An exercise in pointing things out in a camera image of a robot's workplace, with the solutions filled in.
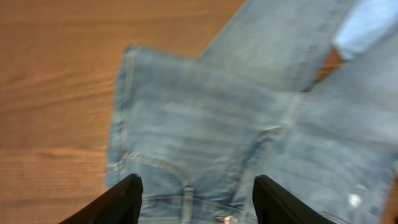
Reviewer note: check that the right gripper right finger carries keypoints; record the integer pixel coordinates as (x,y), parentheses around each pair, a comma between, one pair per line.
(275,205)

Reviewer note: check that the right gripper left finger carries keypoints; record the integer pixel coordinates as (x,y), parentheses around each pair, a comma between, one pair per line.
(120,204)

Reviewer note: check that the light blue denim jeans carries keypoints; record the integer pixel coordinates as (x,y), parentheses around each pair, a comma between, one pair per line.
(198,131)

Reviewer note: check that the light blue shirt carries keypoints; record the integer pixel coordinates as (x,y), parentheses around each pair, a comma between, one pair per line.
(368,22)

